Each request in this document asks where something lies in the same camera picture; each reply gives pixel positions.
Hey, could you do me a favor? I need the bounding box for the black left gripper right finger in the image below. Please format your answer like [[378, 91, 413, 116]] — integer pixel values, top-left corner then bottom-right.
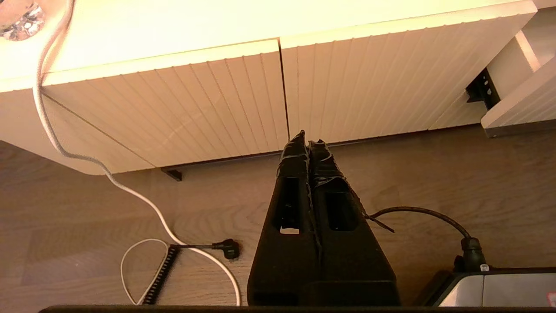
[[308, 139, 400, 307]]

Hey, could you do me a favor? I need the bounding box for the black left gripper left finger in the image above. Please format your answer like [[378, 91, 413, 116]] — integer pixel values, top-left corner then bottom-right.
[[247, 130, 322, 307]]

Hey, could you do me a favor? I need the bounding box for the white ribbed drawer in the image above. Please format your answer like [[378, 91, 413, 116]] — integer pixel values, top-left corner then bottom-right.
[[480, 8, 556, 139]]

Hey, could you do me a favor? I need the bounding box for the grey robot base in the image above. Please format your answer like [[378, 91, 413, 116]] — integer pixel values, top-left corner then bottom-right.
[[417, 266, 556, 307]]

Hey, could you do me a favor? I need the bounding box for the white TV cabinet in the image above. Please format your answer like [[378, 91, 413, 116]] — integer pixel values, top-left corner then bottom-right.
[[0, 0, 556, 176]]

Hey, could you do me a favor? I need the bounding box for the white ribbed cabinet door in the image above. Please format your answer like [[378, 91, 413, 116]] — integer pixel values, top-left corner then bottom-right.
[[41, 39, 289, 168], [279, 0, 540, 144]]

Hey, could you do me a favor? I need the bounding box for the black coiled cable with plug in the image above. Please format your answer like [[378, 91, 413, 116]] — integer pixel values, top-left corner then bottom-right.
[[142, 238, 241, 306]]

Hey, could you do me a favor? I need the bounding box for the black floor cable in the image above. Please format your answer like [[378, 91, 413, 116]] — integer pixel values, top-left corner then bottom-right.
[[367, 206, 487, 272]]

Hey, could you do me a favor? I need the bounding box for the thin white cable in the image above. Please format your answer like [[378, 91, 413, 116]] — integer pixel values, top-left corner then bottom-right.
[[120, 238, 171, 306]]

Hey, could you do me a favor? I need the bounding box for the black drawer slide rail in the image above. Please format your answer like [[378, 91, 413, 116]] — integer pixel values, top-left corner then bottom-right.
[[466, 68, 501, 110]]

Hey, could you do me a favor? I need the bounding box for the thick white power cable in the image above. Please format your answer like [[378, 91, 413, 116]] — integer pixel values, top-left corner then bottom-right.
[[31, 0, 242, 307]]

